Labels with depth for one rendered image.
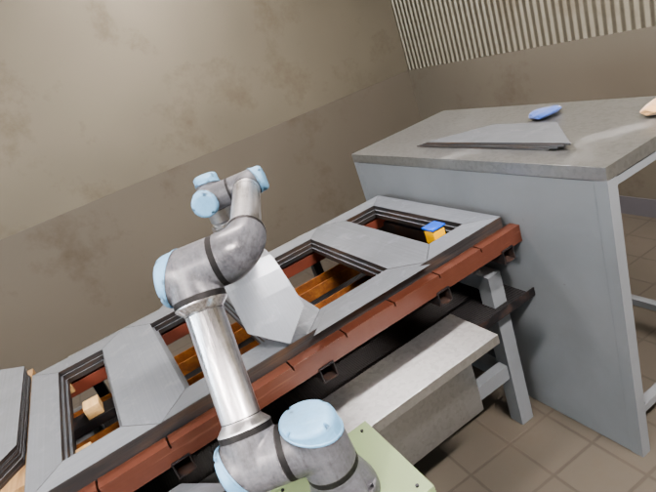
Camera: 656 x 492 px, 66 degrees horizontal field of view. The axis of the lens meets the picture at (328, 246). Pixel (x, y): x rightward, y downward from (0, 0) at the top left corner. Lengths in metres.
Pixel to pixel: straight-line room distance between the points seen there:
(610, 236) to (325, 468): 1.01
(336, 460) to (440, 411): 0.74
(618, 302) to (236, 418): 1.16
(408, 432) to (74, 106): 3.05
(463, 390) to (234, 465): 0.92
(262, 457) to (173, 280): 0.40
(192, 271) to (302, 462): 0.44
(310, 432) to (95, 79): 3.24
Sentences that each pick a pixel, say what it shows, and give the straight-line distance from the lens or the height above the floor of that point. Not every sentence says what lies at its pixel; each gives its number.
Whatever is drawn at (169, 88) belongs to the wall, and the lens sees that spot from 3.96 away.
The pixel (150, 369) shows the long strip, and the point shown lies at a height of 0.87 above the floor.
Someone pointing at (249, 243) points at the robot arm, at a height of 1.25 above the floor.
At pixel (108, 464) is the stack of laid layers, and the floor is 0.84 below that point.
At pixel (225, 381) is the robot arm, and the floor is 1.04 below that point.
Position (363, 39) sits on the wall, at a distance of 4.57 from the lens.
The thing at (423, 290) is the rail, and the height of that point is 0.81.
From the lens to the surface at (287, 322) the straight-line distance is 1.46.
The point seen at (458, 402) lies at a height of 0.40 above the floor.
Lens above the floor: 1.58
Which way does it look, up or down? 21 degrees down
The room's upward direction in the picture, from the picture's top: 20 degrees counter-clockwise
